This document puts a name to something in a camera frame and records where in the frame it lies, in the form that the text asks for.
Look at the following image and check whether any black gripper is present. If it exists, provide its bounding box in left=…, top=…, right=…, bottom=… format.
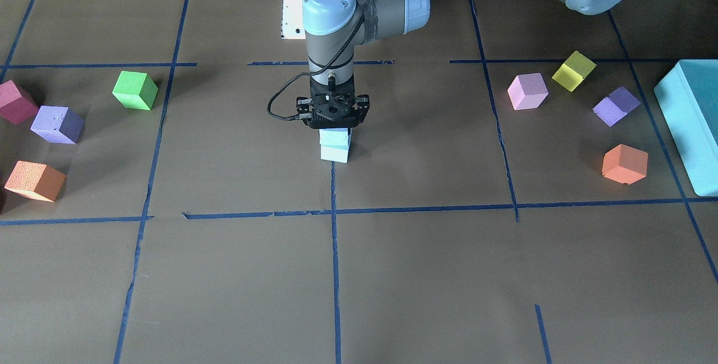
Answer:
left=296, top=91, right=370, bottom=129

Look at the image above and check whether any light blue foam block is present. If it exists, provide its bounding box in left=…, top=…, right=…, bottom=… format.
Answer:
left=319, top=128, right=352, bottom=150
left=320, top=145, right=351, bottom=164

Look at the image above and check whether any pink foam block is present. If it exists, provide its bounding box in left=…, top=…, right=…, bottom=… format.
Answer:
left=507, top=72, right=549, bottom=110

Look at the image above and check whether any green foam block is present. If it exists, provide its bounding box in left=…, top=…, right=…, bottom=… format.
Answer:
left=111, top=71, right=158, bottom=110

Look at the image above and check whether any yellow foam block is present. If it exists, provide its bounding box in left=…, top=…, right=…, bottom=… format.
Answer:
left=552, top=50, right=597, bottom=91

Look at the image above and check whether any purple foam block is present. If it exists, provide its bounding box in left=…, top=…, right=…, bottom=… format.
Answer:
left=30, top=105, right=85, bottom=144
left=592, top=86, right=641, bottom=127

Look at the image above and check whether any orange foam block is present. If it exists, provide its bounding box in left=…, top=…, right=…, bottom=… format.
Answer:
left=4, top=160, right=66, bottom=202
left=601, top=144, right=649, bottom=185

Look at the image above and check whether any dark red foam block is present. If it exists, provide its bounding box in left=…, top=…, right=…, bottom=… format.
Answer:
left=1, top=80, right=39, bottom=125

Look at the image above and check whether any teal plastic bin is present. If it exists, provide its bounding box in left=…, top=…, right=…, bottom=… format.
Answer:
left=654, top=59, right=717, bottom=196

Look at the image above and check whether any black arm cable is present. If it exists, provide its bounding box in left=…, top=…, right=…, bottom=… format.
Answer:
left=267, top=0, right=385, bottom=122

